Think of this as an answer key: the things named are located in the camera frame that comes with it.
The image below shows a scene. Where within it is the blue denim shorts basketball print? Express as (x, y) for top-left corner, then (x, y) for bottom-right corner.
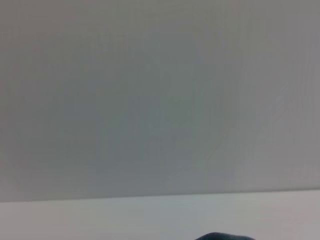
(194, 231), (258, 240)

